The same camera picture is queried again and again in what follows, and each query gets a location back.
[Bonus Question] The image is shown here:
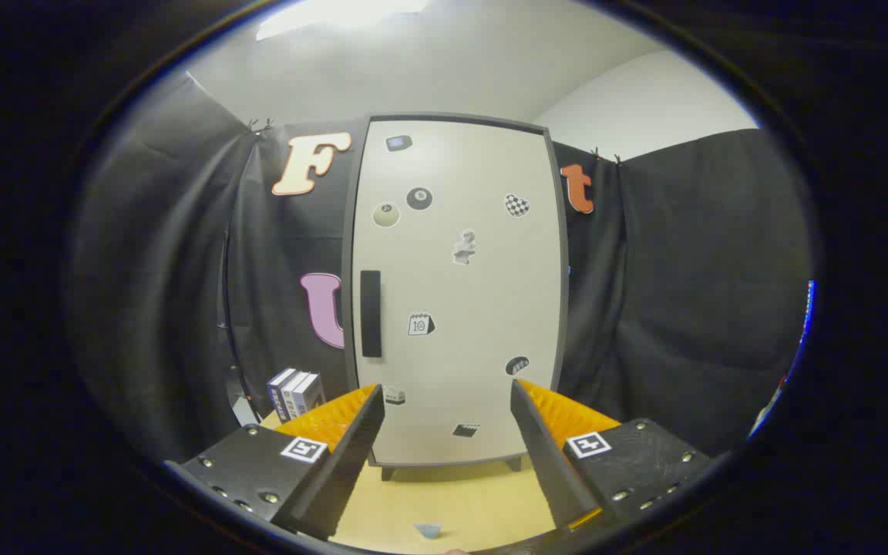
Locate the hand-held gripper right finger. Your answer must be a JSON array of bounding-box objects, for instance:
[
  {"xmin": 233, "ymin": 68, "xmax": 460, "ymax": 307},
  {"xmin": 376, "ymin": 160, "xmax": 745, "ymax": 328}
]
[{"xmin": 510, "ymin": 378, "xmax": 715, "ymax": 533}]

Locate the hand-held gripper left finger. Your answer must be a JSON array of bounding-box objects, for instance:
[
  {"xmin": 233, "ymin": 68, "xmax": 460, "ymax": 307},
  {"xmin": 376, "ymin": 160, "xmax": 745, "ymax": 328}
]
[{"xmin": 165, "ymin": 383, "xmax": 385, "ymax": 540}]

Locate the black door handle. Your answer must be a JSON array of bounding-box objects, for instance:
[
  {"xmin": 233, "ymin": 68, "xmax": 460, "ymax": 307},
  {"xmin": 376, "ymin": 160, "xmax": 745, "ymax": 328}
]
[{"xmin": 360, "ymin": 270, "xmax": 382, "ymax": 358}]

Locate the white cabinet door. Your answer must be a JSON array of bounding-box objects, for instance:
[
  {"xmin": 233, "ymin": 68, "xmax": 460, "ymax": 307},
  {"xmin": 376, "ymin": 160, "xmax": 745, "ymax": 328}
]
[{"xmin": 353, "ymin": 119, "xmax": 564, "ymax": 467}]

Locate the white spine book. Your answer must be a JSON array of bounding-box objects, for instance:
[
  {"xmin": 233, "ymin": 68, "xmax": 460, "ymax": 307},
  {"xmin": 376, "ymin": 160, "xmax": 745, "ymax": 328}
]
[{"xmin": 281, "ymin": 371, "xmax": 310, "ymax": 421}]

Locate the black backdrop stand pole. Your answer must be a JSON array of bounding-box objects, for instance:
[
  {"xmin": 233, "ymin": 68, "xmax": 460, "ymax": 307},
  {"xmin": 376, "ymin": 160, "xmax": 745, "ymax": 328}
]
[{"xmin": 218, "ymin": 224, "xmax": 260, "ymax": 425}]

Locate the black backdrop cloth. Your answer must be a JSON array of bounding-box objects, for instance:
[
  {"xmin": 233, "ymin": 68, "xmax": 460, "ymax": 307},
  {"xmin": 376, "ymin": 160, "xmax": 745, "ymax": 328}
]
[{"xmin": 70, "ymin": 73, "xmax": 813, "ymax": 463}]

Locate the grey cabinet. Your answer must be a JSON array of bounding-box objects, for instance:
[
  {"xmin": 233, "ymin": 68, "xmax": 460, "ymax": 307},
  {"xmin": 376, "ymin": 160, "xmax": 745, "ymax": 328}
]
[{"xmin": 341, "ymin": 113, "xmax": 570, "ymax": 483}]

